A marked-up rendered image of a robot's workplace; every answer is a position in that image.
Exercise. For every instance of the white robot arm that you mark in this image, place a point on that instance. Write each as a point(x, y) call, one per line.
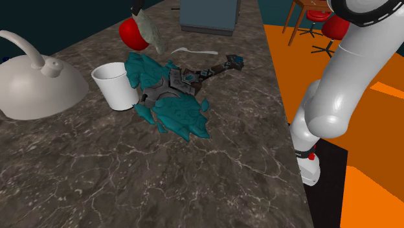
point(336, 91)

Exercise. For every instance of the teal and grey toy axe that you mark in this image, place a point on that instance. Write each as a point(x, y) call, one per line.
point(180, 115)

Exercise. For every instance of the white spoon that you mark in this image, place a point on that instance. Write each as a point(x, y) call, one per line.
point(195, 51)

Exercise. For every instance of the white cup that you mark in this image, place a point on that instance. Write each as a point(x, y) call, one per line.
point(118, 90)

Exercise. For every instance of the blue-grey box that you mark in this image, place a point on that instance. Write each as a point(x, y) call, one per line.
point(208, 14)

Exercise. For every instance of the red bowl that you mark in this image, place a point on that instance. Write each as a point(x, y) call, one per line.
point(131, 36)

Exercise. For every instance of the brown wooden table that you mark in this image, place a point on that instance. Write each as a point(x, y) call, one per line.
point(301, 4)

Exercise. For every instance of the red stool with black foot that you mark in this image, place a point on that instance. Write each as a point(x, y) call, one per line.
point(334, 28)
point(315, 15)

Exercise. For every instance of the black robot stand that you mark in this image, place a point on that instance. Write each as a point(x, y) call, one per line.
point(328, 202)

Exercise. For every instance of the pale grey dome kettle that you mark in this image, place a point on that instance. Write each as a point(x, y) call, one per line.
point(34, 91)

